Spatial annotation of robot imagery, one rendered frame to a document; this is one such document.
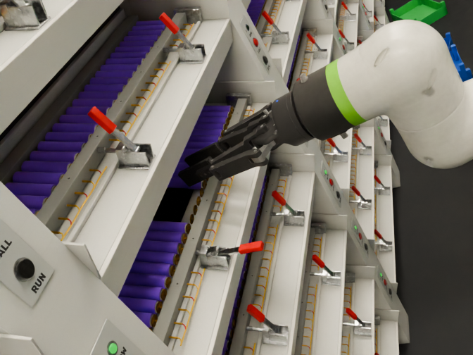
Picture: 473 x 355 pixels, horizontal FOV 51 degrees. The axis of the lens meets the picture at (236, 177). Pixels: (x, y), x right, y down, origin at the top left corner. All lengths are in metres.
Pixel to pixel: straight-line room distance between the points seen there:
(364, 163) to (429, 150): 1.04
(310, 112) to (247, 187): 0.22
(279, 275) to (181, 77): 0.40
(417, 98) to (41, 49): 0.43
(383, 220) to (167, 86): 1.18
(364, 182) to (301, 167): 0.56
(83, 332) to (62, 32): 0.31
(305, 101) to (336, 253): 0.60
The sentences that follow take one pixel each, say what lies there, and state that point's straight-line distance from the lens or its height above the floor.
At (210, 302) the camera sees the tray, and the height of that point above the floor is 0.91.
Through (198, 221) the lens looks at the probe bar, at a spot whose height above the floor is 0.95.
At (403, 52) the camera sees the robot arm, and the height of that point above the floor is 1.07.
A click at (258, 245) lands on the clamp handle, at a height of 0.93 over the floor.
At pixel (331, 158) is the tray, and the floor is 0.54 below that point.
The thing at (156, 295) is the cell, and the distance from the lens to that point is 0.70.
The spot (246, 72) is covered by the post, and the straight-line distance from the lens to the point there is 1.02.
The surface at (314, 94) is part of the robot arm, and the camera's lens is 0.67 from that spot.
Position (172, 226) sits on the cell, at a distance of 0.78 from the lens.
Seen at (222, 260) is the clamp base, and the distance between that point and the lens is 0.72.
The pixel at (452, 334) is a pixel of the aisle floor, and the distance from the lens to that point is 1.64.
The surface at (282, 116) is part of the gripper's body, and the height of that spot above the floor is 1.04.
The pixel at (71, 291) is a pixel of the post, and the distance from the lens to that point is 0.49.
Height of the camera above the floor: 1.36
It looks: 31 degrees down
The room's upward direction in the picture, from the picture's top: 34 degrees counter-clockwise
